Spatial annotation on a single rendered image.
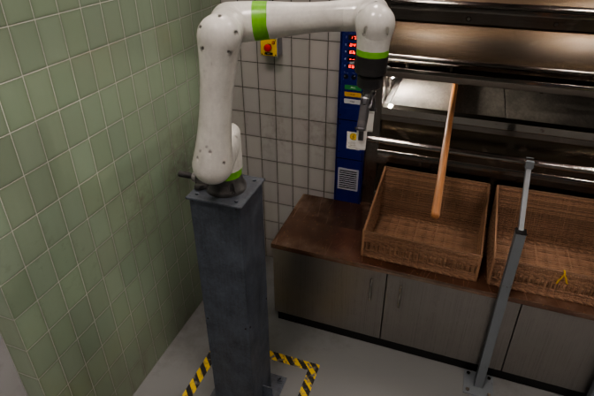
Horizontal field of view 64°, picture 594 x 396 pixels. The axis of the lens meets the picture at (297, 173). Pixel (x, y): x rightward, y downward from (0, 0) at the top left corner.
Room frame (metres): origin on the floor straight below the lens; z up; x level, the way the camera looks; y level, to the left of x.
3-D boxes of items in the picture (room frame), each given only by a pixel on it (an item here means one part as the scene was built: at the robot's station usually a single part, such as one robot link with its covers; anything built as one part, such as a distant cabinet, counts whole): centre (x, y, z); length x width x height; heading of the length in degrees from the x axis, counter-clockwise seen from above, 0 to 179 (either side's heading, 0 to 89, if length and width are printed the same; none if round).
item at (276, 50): (2.52, 0.13, 1.46); 0.10 x 0.07 x 0.10; 70
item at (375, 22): (1.36, -0.22, 1.80); 0.13 x 0.11 x 0.14; 177
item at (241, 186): (1.53, 0.31, 1.23); 0.26 x 0.15 x 0.06; 71
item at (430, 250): (1.99, -0.66, 0.72); 0.56 x 0.49 x 0.28; 69
